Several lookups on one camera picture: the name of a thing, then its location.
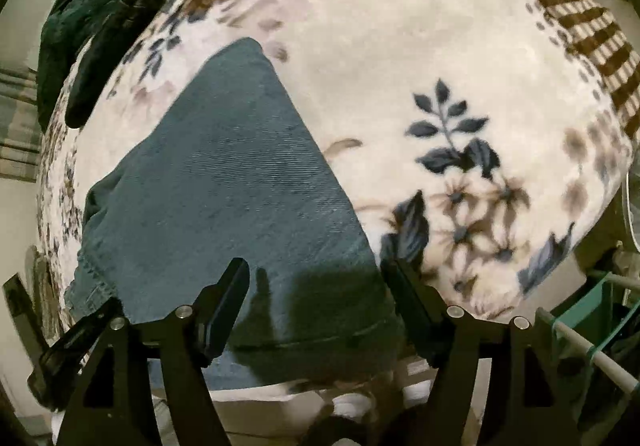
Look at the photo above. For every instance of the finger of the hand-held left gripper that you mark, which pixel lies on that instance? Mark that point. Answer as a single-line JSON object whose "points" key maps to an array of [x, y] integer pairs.
{"points": [[70, 351]]}

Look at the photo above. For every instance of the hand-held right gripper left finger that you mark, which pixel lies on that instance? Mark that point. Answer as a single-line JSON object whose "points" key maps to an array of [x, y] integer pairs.
{"points": [[227, 293]]}

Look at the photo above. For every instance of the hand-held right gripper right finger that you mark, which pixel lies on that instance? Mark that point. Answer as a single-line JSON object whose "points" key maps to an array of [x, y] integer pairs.
{"points": [[402, 293]]}

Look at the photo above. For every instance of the blue denim pants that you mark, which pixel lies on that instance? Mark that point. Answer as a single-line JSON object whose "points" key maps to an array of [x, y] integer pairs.
{"points": [[235, 186]]}

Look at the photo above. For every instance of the white cloth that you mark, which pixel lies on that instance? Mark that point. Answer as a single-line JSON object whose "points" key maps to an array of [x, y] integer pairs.
{"points": [[352, 406]]}

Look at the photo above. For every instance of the green drying rack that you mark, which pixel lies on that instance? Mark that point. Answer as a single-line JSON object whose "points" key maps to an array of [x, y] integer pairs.
{"points": [[592, 306]]}

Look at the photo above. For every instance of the white rod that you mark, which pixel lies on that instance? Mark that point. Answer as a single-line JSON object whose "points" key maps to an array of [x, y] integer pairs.
{"points": [[595, 353]]}

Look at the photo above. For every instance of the striped floor rug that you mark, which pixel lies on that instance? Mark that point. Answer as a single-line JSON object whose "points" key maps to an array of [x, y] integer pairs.
{"points": [[17, 126]]}

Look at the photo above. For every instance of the floral fleece blanket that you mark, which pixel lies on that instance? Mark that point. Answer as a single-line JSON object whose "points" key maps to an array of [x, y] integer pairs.
{"points": [[415, 26]]}

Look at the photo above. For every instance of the dark green garment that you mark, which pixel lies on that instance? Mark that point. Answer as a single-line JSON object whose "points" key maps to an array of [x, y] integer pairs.
{"points": [[62, 31]]}

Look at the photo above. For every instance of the brown striped cloth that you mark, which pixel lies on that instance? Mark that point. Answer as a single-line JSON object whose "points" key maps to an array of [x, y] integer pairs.
{"points": [[575, 6]]}

